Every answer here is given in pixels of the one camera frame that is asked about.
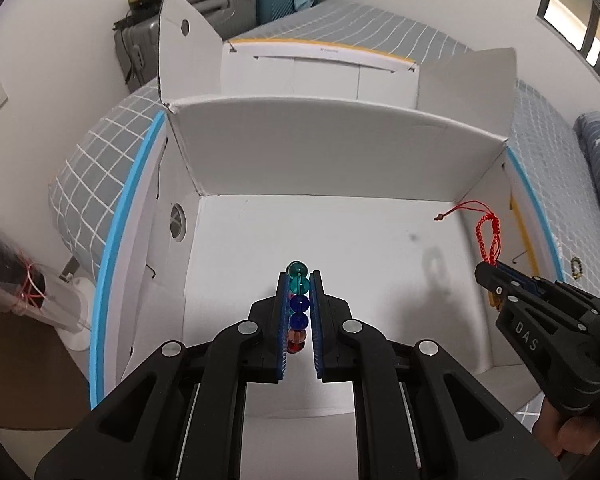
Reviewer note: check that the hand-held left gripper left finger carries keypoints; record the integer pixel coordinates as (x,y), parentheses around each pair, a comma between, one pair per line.
(281,325)

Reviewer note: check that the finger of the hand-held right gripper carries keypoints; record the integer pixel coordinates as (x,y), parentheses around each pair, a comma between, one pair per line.
(492,282)
(530,282)

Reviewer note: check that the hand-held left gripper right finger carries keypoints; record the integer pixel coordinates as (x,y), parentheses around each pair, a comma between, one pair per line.
(318,325)

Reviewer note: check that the white cardboard box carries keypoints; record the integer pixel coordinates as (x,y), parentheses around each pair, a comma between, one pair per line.
(330,240)

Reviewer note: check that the person's right hand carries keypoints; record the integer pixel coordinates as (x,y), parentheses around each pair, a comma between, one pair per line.
(565,440)

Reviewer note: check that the grey checked bed sheet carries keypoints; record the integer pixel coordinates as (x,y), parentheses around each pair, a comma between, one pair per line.
(95,170)

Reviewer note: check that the dark framed window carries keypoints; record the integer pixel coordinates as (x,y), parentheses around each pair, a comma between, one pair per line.
(580,10)

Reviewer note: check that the grey hard suitcase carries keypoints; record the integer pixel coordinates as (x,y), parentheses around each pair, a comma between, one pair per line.
(145,45)

